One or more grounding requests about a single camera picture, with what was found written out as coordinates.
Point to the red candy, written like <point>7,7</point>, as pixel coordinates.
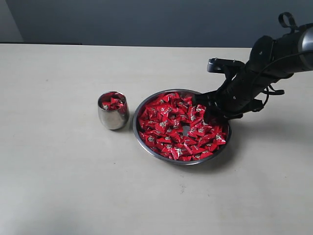
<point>219,139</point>
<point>152,113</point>
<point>107,106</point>
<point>178,152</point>
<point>116,103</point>
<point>170,96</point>

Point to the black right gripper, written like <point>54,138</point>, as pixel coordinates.
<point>236,95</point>

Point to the stainless steel plate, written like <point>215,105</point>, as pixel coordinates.
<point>181,125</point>

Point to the stainless steel cup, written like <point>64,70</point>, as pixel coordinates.
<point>114,119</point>

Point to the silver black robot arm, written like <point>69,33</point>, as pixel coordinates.
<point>270,60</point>

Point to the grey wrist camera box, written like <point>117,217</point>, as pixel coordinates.
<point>217,65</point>

